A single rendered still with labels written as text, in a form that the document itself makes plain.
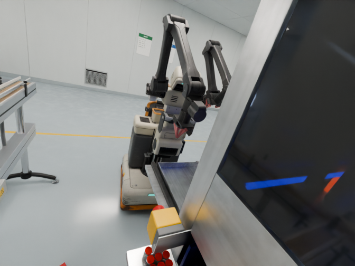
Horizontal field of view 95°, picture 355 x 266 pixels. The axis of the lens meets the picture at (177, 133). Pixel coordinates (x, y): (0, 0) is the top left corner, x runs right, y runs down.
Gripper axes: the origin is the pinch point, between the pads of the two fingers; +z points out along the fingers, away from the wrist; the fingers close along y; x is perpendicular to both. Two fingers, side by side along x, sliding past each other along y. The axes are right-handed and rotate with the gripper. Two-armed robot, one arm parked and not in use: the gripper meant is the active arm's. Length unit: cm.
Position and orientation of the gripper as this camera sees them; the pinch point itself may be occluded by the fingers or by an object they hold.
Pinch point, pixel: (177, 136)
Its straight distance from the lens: 79.4
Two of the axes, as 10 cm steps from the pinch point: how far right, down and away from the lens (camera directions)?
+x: 8.8, 0.6, 4.7
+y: 3.5, 5.9, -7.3
